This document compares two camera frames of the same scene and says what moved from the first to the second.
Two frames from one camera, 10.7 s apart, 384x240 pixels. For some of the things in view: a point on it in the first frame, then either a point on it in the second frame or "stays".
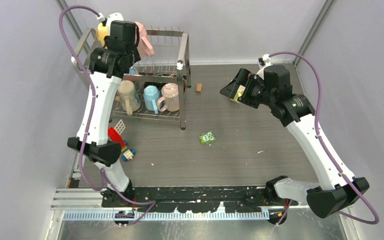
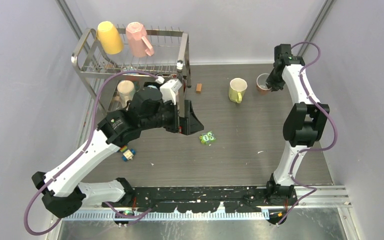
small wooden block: x=198 y=88 stays
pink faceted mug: x=144 y=47 stays
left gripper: x=138 y=57 -> x=190 y=124
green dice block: x=207 y=138 stays
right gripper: x=240 y=78 -> x=271 y=83
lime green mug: x=238 y=94 stays
